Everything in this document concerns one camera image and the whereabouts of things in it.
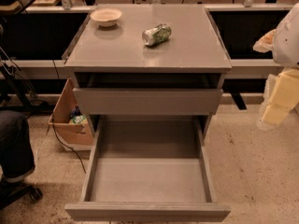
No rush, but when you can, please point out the open cardboard box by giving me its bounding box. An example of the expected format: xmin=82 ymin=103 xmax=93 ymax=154
xmin=48 ymin=78 xmax=93 ymax=150

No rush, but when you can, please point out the black office chair base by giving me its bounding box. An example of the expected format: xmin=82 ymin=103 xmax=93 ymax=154
xmin=0 ymin=178 xmax=44 ymax=211

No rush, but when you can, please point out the person's leg in jeans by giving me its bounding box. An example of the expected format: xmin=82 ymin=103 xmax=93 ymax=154
xmin=0 ymin=110 xmax=35 ymax=183

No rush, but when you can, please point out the grey top drawer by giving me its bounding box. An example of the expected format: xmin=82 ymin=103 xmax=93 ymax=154
xmin=73 ymin=73 xmax=222 ymax=116

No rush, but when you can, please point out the black tripod stand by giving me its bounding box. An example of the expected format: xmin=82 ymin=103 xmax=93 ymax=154
xmin=0 ymin=47 xmax=49 ymax=111

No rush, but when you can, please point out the green snack bag in box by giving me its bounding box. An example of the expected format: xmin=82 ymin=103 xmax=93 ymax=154
xmin=69 ymin=106 xmax=87 ymax=124

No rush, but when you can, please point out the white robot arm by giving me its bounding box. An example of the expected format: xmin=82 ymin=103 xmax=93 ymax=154
xmin=253 ymin=4 xmax=299 ymax=131

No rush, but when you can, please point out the white ceramic bowl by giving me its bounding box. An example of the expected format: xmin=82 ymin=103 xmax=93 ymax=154
xmin=90 ymin=8 xmax=122 ymax=27

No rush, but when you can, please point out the grey drawer cabinet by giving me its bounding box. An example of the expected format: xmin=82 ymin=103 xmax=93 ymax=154
xmin=65 ymin=4 xmax=231 ymax=130

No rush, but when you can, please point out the green crushed soda can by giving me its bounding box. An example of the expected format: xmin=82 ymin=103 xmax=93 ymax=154
xmin=142 ymin=23 xmax=172 ymax=47

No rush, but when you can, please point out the grey drawer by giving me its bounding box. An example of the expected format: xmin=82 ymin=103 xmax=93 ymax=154
xmin=73 ymin=73 xmax=222 ymax=116
xmin=65 ymin=117 xmax=230 ymax=222

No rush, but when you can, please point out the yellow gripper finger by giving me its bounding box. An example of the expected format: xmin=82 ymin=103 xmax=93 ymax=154
xmin=257 ymin=103 xmax=290 ymax=131

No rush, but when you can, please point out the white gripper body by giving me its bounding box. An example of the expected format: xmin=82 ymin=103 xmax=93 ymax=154
xmin=263 ymin=68 xmax=299 ymax=112

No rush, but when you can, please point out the black power cable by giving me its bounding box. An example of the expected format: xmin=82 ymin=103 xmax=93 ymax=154
xmin=50 ymin=59 xmax=87 ymax=175

